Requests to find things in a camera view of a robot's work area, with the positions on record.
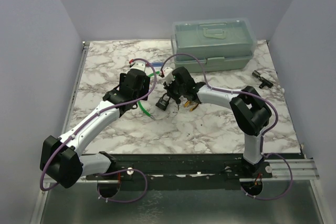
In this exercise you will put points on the yellow black needle-nose pliers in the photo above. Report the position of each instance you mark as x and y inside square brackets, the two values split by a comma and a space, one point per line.
[191, 105]

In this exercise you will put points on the black metal base rail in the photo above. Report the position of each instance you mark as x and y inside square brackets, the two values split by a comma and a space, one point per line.
[183, 171]

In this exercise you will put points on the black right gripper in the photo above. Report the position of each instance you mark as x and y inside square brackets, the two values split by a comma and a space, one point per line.
[168, 88]

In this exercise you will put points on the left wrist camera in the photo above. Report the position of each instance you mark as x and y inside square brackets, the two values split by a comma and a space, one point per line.
[137, 65]

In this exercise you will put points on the black cylinder lock part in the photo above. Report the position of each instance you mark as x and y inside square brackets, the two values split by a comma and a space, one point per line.
[264, 81]

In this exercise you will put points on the green translucent tool box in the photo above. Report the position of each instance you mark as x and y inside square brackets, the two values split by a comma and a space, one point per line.
[213, 45]

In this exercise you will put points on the black Kaijing padlock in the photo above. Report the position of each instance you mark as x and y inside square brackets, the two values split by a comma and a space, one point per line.
[162, 103]

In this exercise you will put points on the black head silver key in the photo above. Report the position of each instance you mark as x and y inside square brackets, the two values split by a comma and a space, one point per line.
[178, 104]

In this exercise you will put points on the green cable lock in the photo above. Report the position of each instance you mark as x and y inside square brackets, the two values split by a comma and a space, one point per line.
[140, 104]

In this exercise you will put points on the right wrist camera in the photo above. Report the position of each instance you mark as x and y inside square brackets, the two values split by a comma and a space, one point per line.
[167, 75]

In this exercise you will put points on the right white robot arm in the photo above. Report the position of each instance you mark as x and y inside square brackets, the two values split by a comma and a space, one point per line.
[251, 113]

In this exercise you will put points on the red blue screwdriver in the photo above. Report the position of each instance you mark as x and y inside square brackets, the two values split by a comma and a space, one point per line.
[157, 64]

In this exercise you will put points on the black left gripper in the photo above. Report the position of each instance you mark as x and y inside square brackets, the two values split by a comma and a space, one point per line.
[144, 91]

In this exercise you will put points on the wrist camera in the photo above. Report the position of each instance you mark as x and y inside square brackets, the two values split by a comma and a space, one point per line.
[167, 75]
[137, 65]

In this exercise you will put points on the aluminium side rail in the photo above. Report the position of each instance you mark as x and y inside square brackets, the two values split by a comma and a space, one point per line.
[73, 96]

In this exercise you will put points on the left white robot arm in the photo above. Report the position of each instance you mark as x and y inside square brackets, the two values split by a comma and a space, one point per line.
[62, 158]

